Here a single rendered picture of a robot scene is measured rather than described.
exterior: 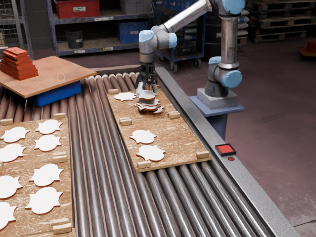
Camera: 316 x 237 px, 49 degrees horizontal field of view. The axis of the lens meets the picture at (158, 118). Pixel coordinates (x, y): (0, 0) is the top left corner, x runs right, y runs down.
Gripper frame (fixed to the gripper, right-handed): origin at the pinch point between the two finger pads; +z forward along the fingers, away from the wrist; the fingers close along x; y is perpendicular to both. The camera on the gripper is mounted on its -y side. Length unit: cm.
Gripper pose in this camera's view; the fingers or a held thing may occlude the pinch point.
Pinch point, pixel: (146, 94)
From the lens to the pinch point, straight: 191.1
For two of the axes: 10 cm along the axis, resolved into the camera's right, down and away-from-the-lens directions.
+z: 0.1, 8.8, 4.7
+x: 8.9, -2.2, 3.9
